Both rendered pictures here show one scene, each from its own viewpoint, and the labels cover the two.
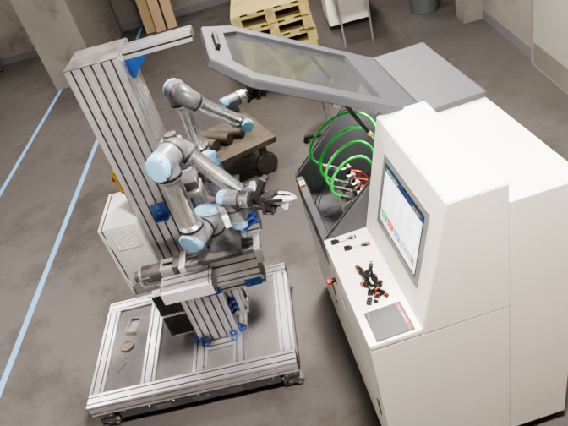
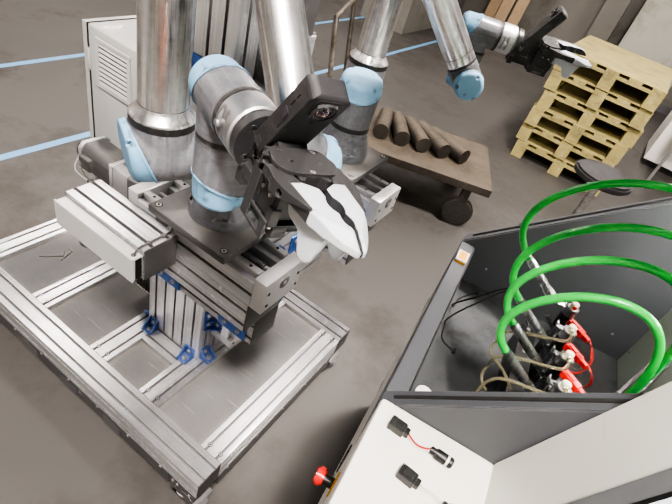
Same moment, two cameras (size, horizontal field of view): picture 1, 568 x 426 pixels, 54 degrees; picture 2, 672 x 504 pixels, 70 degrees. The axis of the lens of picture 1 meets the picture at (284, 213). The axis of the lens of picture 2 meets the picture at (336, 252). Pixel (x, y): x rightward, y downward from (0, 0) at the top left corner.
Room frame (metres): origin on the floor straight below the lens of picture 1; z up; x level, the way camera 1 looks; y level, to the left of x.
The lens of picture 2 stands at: (1.54, -0.13, 1.70)
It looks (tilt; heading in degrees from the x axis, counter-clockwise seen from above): 39 degrees down; 16
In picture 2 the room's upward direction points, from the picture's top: 19 degrees clockwise
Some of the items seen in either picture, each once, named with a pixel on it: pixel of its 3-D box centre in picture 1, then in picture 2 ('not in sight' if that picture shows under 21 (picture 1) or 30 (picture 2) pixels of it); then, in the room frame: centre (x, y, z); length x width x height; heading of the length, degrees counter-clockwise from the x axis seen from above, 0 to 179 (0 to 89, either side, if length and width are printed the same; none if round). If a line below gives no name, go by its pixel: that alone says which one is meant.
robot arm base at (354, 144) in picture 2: (217, 182); (345, 135); (2.75, 0.31, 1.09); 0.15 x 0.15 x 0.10
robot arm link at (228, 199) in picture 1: (230, 199); (228, 100); (2.01, 0.20, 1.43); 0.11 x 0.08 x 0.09; 59
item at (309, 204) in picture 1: (314, 216); (427, 325); (2.46, -0.16, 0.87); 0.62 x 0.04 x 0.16; 1
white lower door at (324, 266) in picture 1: (326, 271); (371, 410); (2.46, -0.14, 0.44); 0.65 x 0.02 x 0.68; 1
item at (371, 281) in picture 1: (369, 281); not in sight; (1.72, -0.27, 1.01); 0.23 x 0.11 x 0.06; 1
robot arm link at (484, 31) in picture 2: (229, 102); (478, 31); (2.97, 0.11, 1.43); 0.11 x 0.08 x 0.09; 110
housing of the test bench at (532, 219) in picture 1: (465, 230); not in sight; (2.13, -0.86, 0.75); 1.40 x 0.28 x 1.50; 1
